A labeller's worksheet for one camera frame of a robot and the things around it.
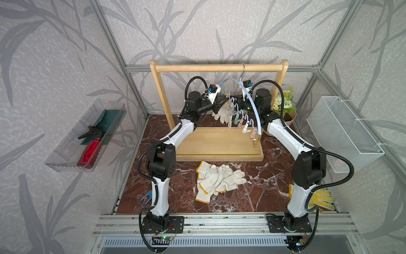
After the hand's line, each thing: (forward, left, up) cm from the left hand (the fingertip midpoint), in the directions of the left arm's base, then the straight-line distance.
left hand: (227, 98), depth 81 cm
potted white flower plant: (-1, -34, -5) cm, 35 cm away
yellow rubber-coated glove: (-39, -49, -33) cm, 71 cm away
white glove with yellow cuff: (-29, +9, -29) cm, 42 cm away
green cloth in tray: (-18, +53, 0) cm, 56 cm away
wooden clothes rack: (-5, +3, -35) cm, 35 cm away
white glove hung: (+5, 0, -16) cm, 16 cm away
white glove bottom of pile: (-36, +11, -32) cm, 50 cm away
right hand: (+1, -1, +1) cm, 2 cm away
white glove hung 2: (-31, -2, -32) cm, 44 cm away
